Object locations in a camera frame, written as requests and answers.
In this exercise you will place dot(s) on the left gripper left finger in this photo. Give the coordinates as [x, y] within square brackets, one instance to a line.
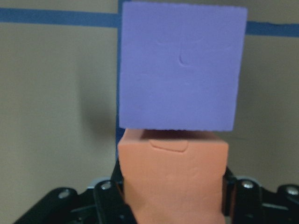
[109, 200]

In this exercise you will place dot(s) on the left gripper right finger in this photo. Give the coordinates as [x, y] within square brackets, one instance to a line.
[241, 199]

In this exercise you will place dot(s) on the orange foam block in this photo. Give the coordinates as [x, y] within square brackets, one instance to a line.
[173, 177]

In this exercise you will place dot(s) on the purple foam block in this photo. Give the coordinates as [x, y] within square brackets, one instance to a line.
[180, 65]

